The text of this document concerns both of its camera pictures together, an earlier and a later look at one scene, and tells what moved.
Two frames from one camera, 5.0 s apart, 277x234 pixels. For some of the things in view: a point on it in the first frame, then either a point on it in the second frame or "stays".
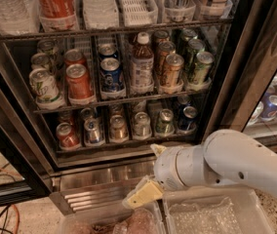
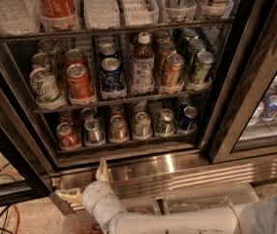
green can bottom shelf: [165, 126] stays
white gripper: [168, 170] -> [95, 193]
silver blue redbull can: [93, 130] stays
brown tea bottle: [142, 63] stays
